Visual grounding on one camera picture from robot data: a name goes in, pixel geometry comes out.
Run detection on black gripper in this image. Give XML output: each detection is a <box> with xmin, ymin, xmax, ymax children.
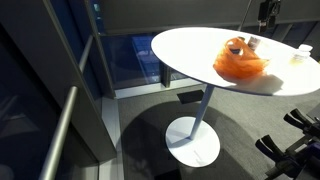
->
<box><xmin>258</xmin><ymin>0</ymin><xmax>282</xmax><ymax>33</ymax></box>

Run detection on orange plastic bag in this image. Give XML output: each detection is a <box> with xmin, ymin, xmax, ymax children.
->
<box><xmin>212</xmin><ymin>36</ymin><xmax>271</xmax><ymax>81</ymax></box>

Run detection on black floor plate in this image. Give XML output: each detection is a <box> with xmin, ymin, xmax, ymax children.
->
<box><xmin>176</xmin><ymin>89</ymin><xmax>205</xmax><ymax>105</ymax></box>

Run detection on white table leg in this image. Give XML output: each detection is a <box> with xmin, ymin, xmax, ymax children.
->
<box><xmin>188</xmin><ymin>83</ymin><xmax>216</xmax><ymax>141</ymax></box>

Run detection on white round table base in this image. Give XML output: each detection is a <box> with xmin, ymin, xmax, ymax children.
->
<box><xmin>164</xmin><ymin>116</ymin><xmax>222</xmax><ymax>169</ymax></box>

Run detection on grey metal handrail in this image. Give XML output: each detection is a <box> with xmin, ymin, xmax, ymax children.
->
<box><xmin>38</xmin><ymin>34</ymin><xmax>95</xmax><ymax>180</ymax></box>

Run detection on black handled clamp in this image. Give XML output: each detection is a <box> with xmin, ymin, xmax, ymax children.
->
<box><xmin>283</xmin><ymin>108</ymin><xmax>320</xmax><ymax>139</ymax></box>

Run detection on purple handled clamp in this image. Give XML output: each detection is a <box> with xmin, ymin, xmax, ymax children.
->
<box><xmin>254</xmin><ymin>134</ymin><xmax>320</xmax><ymax>180</ymax></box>

